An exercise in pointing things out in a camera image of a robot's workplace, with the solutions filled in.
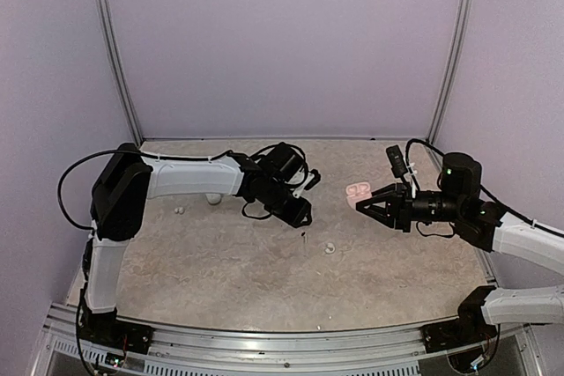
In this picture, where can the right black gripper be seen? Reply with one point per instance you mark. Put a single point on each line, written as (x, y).
(403, 206)

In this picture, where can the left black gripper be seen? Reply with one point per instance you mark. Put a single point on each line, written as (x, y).
(297, 216)

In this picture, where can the pink earbud charging case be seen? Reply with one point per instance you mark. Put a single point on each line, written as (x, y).
(358, 191)

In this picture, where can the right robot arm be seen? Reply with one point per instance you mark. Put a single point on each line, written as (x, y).
(489, 226)

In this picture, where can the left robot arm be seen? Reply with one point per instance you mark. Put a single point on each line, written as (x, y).
(275, 177)

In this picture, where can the white earbud charging case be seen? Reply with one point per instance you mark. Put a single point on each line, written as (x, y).
(214, 199)

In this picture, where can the white earbud right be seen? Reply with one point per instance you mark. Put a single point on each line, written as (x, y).
(330, 248)

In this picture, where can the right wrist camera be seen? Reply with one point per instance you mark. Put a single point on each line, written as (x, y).
(399, 167)

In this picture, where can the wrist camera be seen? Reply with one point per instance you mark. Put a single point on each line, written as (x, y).
(302, 181)
(399, 167)

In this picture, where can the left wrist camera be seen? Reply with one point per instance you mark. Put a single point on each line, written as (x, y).
(302, 181)

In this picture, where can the front aluminium rail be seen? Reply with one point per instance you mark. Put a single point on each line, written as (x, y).
(181, 350)

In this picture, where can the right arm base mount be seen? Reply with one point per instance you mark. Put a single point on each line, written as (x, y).
(458, 335)

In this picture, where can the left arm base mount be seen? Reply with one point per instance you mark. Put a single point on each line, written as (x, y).
(107, 330)

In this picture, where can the right aluminium frame post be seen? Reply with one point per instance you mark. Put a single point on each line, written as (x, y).
(463, 12)

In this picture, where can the aluminium frame post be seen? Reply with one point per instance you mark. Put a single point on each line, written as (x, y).
(115, 64)
(463, 12)

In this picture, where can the left aluminium frame post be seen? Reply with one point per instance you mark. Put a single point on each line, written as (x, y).
(115, 64)

